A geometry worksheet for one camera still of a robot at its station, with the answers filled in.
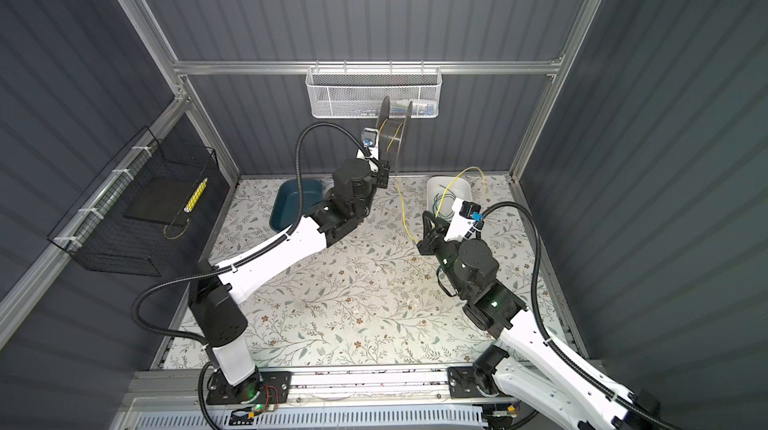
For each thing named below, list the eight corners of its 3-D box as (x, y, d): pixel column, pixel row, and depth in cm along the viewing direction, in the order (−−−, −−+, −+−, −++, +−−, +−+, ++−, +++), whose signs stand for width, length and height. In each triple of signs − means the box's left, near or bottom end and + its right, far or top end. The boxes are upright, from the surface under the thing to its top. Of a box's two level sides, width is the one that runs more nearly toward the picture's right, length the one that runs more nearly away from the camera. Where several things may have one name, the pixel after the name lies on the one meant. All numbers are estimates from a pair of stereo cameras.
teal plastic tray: (271, 234, 106) (266, 224, 101) (285, 189, 120) (281, 179, 115) (317, 234, 106) (313, 224, 101) (325, 189, 120) (323, 179, 115)
